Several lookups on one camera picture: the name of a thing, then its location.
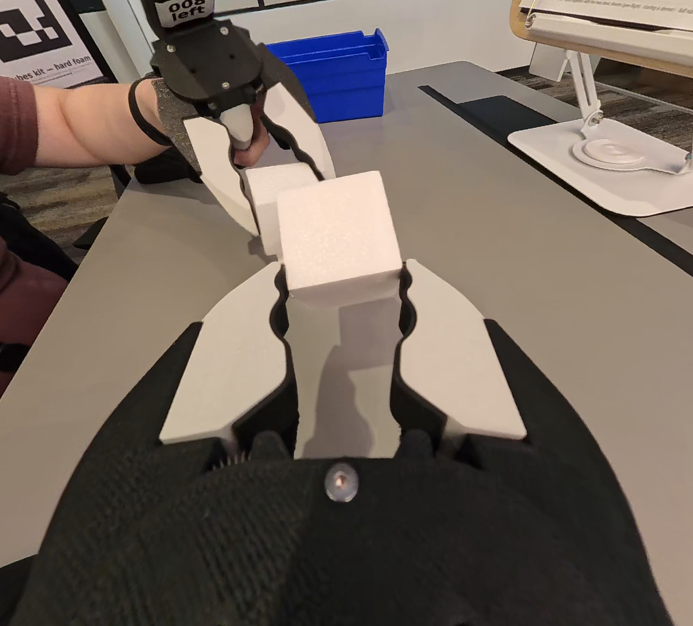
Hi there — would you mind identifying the person's maroon shirt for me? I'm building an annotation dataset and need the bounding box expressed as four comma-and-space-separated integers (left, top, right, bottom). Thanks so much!
0, 76, 71, 399

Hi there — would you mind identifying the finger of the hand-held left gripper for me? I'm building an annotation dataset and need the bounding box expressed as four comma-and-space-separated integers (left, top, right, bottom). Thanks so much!
264, 82, 337, 183
183, 116, 262, 238

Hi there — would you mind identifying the black harness strap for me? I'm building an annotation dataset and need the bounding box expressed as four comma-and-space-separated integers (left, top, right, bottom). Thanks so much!
0, 342, 30, 372

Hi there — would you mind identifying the black office chair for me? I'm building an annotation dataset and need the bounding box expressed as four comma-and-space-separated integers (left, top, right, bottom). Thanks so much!
0, 193, 109, 280

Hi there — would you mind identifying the person's left forearm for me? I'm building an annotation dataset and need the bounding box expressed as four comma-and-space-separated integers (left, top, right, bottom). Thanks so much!
32, 79, 174, 169

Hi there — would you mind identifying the black wristband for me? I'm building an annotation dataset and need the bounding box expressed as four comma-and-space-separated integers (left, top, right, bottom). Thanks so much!
128, 78, 173, 147

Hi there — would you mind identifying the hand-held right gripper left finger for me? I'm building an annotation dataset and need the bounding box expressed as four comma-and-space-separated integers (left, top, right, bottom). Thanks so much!
158, 262, 298, 458

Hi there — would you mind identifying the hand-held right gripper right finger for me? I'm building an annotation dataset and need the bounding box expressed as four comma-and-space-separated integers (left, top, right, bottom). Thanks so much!
391, 259, 528, 458

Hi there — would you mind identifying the white and wooden document stand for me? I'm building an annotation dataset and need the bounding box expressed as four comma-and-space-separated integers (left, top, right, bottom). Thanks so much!
507, 0, 693, 218

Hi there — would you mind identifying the person's left hand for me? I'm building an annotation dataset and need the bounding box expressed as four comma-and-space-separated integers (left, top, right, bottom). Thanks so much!
138, 82, 271, 168

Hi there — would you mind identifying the blue plastic bin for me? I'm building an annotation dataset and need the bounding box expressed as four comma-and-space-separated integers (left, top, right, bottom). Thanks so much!
265, 29, 389, 124

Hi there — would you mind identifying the framed marker sign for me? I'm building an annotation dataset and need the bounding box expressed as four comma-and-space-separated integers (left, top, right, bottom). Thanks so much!
0, 0, 119, 91

